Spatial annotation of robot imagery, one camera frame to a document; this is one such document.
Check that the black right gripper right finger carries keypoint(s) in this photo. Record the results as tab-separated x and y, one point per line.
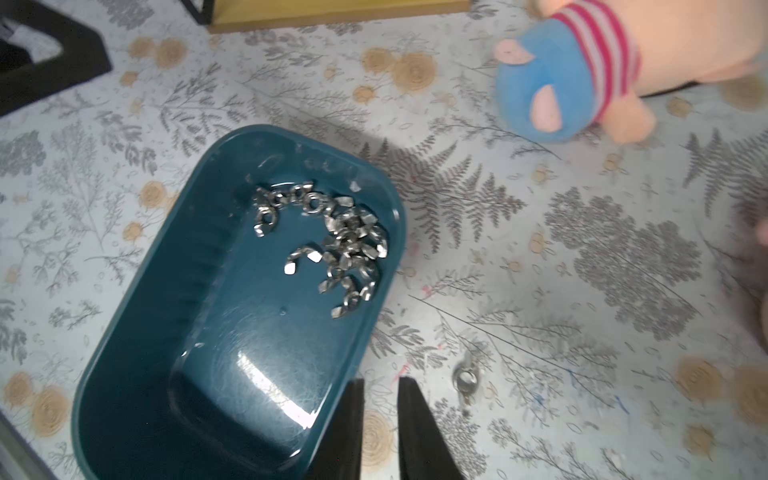
422	450

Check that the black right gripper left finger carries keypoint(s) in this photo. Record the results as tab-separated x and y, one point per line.
340	452

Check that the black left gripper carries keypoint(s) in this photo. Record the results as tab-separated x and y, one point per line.
45	52

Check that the steel wing nut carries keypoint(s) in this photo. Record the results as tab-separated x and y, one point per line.
466	378

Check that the teal plastic storage tray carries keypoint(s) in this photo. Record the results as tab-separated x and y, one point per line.
217	364

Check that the pile of steel wing nuts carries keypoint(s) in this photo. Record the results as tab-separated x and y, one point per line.
354	243

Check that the wooden three-tier shelf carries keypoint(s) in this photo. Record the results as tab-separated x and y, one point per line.
222	16

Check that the floral table mat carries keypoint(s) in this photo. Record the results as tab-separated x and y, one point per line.
609	294

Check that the pink pig plush red dress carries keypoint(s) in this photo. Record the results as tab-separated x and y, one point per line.
761	238

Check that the peach pig plush blue trousers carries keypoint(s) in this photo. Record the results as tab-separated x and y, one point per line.
594	62

